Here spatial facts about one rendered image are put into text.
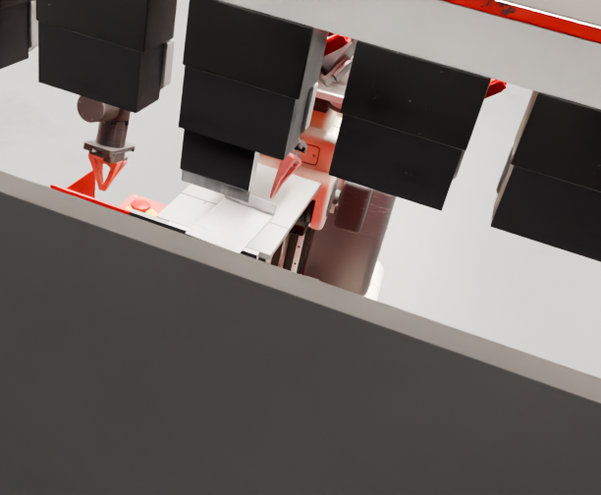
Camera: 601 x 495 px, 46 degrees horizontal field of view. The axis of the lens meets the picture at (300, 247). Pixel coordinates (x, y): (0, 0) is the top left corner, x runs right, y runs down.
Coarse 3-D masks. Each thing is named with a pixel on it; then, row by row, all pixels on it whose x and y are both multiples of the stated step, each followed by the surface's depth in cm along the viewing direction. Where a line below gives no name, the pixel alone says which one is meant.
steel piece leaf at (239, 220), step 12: (228, 204) 110; (240, 204) 111; (252, 204) 110; (264, 204) 110; (204, 216) 106; (216, 216) 106; (228, 216) 107; (240, 216) 108; (252, 216) 109; (264, 216) 109; (216, 228) 104; (228, 228) 104; (240, 228) 105; (252, 228) 106; (240, 240) 102
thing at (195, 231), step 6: (192, 228) 102; (198, 228) 103; (204, 228) 103; (192, 234) 101; (198, 234) 102; (204, 234) 102; (210, 234) 102; (216, 234) 102; (204, 240) 101; (210, 240) 101; (216, 240) 101; (222, 240) 101; (228, 240) 102; (234, 240) 102; (222, 246) 100; (228, 246) 100; (234, 246) 101; (240, 246) 101
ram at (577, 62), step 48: (240, 0) 79; (288, 0) 78; (336, 0) 76; (384, 0) 74; (432, 0) 73; (480, 0) 72; (432, 48) 75; (480, 48) 74; (528, 48) 72; (576, 48) 71; (576, 96) 73
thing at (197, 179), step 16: (192, 144) 93; (208, 144) 92; (224, 144) 92; (192, 160) 94; (208, 160) 94; (224, 160) 93; (240, 160) 92; (256, 160) 93; (192, 176) 97; (208, 176) 95; (224, 176) 94; (240, 176) 93; (224, 192) 96; (240, 192) 96
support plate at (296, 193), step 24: (264, 168) 123; (192, 192) 111; (216, 192) 113; (264, 192) 116; (288, 192) 118; (312, 192) 119; (168, 216) 104; (192, 216) 106; (288, 216) 111; (264, 240) 104
